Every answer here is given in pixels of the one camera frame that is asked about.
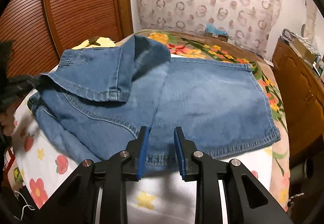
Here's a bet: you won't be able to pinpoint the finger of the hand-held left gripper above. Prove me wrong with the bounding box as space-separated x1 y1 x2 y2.
15 74 48 93

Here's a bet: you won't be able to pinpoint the blue denim pants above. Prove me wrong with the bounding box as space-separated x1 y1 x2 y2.
28 35 281 171

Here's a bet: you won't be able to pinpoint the white cable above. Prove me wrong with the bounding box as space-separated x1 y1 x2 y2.
14 190 34 215

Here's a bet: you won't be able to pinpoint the cardboard box with blue cloth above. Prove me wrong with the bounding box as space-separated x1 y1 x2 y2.
205 23 229 42

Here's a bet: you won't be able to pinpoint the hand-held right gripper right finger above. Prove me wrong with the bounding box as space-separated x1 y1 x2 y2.
174 126 294 224

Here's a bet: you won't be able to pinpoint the patterned cloth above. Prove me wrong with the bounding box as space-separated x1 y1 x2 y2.
282 29 322 55

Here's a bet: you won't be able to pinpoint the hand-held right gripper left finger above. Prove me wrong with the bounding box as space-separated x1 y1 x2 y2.
33 126 150 224

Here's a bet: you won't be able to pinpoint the red printed fabric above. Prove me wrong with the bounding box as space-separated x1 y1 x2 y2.
4 147 17 181

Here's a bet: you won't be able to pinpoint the white strawberry print cloth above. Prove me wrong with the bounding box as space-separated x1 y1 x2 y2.
11 87 274 224

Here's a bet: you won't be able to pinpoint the wooden sideboard cabinet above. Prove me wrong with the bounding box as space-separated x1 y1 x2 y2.
272 38 324 159

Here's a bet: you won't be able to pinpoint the beige tied curtain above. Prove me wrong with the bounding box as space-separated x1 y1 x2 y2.
302 0 320 39

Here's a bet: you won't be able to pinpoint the open cardboard box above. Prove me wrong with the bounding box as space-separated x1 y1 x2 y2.
291 38 321 64

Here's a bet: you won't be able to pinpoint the yellow pillow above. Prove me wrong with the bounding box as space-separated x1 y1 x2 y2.
72 36 117 50

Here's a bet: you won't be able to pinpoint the floral blanket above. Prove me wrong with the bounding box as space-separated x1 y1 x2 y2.
132 29 291 212

